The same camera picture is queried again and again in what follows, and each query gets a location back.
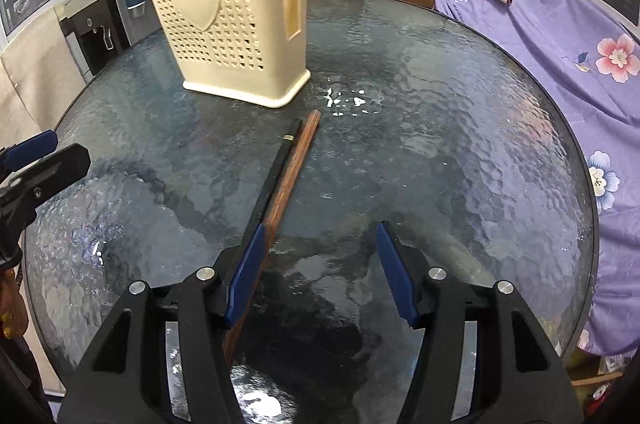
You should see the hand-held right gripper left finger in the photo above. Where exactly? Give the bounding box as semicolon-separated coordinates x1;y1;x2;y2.
57;224;267;424

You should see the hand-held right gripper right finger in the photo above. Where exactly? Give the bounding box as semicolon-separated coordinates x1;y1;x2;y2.
376;221;586;424

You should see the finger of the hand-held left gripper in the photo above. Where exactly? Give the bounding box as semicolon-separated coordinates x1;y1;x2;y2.
0;143;92;225
0;130;59;173

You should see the black chopstick with gold band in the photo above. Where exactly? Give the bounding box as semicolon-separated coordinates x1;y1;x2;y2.
249;119;305;235

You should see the brown wooden chopstick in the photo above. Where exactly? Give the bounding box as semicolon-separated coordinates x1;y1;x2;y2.
221;110;322;368

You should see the cream plastic utensil holder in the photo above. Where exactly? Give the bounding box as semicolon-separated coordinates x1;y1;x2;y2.
138;0;314;109

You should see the beige cloth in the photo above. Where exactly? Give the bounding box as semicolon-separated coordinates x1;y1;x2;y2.
0;8;89;145

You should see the grey water dispenser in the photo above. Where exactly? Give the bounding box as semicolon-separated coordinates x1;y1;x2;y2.
57;0;151;78

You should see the purple floral cloth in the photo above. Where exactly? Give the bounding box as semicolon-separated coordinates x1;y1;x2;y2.
432;0;640;358

